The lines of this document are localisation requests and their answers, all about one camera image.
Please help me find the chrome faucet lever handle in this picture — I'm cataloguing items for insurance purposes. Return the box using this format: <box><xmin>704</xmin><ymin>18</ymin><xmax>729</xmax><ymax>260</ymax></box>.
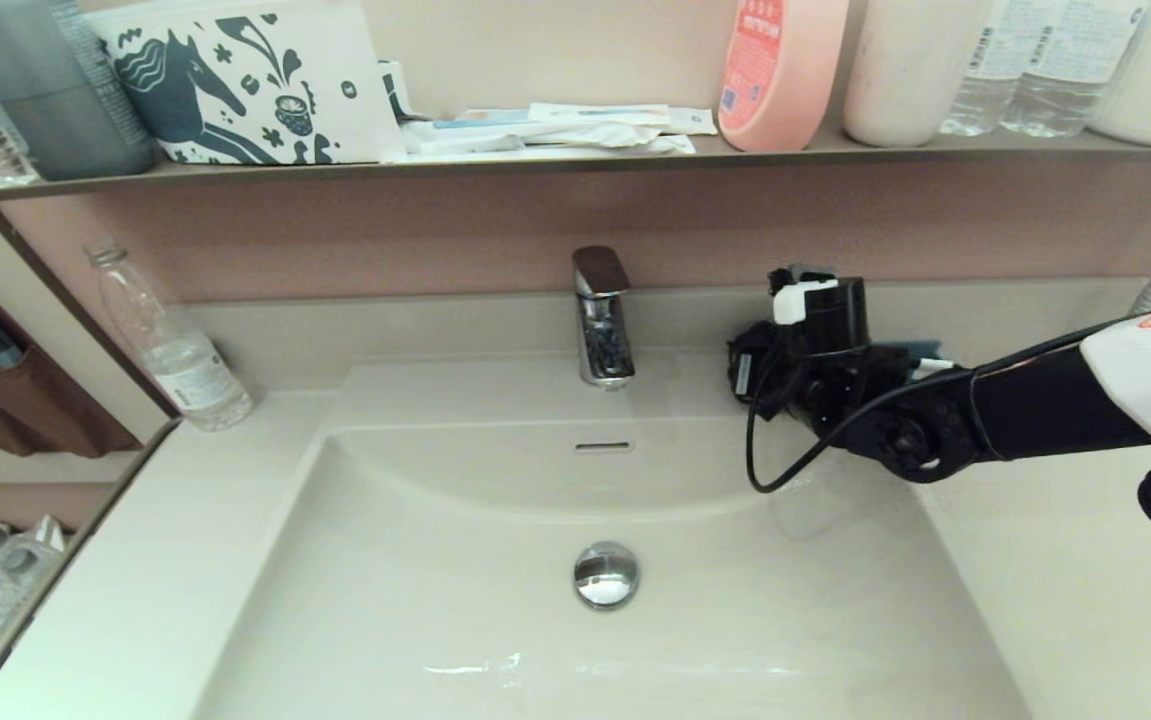
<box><xmin>573</xmin><ymin>246</ymin><xmax>631</xmax><ymax>299</ymax></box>

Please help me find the chrome faucet spout body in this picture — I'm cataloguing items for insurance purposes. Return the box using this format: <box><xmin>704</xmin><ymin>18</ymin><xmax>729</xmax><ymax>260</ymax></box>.
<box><xmin>580</xmin><ymin>294</ymin><xmax>636</xmax><ymax>389</ymax></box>

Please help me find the chrome sink drain stopper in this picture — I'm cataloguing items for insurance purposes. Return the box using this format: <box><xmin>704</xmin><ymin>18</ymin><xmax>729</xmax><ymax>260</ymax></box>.
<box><xmin>575</xmin><ymin>541</ymin><xmax>641</xmax><ymax>610</ymax></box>

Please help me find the white ceramic sink basin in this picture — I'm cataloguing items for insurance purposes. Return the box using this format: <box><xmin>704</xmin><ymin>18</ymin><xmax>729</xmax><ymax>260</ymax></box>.
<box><xmin>190</xmin><ymin>345</ymin><xmax>1036</xmax><ymax>720</ymax></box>

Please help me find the pink lotion bottle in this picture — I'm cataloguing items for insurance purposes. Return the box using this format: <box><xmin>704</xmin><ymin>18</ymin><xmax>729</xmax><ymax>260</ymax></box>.
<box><xmin>717</xmin><ymin>0</ymin><xmax>849</xmax><ymax>153</ymax></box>

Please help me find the crumpled white plastic wrapper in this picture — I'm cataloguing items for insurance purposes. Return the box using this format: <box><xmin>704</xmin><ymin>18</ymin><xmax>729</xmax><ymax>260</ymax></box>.
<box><xmin>400</xmin><ymin>120</ymin><xmax>698</xmax><ymax>163</ymax></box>

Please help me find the white toothbrush packet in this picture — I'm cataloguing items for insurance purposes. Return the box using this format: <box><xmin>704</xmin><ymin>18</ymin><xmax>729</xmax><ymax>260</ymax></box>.
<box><xmin>527</xmin><ymin>102</ymin><xmax>673</xmax><ymax>127</ymax></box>

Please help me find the cream cylindrical cup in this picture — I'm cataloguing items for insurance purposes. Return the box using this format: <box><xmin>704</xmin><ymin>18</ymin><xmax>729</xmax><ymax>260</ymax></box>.
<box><xmin>841</xmin><ymin>0</ymin><xmax>994</xmax><ymax>148</ymax></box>

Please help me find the clear labelled water bottle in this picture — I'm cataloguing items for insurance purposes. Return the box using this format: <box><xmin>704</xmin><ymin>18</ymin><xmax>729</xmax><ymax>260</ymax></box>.
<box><xmin>998</xmin><ymin>0</ymin><xmax>1151</xmax><ymax>139</ymax></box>
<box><xmin>938</xmin><ymin>0</ymin><xmax>1031</xmax><ymax>137</ymax></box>

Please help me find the white packet with blue stripe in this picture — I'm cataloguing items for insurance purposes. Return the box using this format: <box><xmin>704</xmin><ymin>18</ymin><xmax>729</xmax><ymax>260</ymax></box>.
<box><xmin>433</xmin><ymin>109</ymin><xmax>538</xmax><ymax>132</ymax></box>

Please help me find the small white patterned box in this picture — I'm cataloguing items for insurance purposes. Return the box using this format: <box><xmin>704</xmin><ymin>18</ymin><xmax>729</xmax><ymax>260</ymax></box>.
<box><xmin>380</xmin><ymin>60</ymin><xmax>426</xmax><ymax>123</ymax></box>

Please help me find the horse pattern white box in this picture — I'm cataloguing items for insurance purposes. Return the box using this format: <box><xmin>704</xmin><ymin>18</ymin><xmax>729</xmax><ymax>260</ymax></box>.
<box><xmin>85</xmin><ymin>0</ymin><xmax>406</xmax><ymax>166</ymax></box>

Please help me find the clear plastic water bottle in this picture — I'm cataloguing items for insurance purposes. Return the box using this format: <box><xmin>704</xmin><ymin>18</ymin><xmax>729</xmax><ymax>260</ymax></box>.
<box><xmin>85</xmin><ymin>243</ymin><xmax>254</xmax><ymax>433</ymax></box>

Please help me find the brown hanging pouch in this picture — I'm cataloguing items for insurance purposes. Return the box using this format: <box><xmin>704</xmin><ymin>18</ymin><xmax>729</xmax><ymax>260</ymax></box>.
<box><xmin>0</xmin><ymin>285</ymin><xmax>141</xmax><ymax>459</ymax></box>

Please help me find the dark grey bottle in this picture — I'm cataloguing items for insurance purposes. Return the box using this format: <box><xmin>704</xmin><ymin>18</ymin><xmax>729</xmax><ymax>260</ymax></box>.
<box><xmin>0</xmin><ymin>0</ymin><xmax>161</xmax><ymax>182</ymax></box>

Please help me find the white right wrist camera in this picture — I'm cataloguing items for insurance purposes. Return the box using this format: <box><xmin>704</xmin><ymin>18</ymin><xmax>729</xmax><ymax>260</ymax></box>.
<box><xmin>771</xmin><ymin>265</ymin><xmax>841</xmax><ymax>327</ymax></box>

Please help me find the long smooth black cable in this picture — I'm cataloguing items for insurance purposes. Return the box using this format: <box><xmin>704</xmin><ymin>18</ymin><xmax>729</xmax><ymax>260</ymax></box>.
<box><xmin>745</xmin><ymin>318</ymin><xmax>1151</xmax><ymax>561</ymax></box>

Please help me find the brown wall shelf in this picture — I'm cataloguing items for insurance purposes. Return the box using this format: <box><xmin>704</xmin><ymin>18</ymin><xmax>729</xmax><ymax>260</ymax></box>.
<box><xmin>0</xmin><ymin>125</ymin><xmax>1151</xmax><ymax>209</ymax></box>

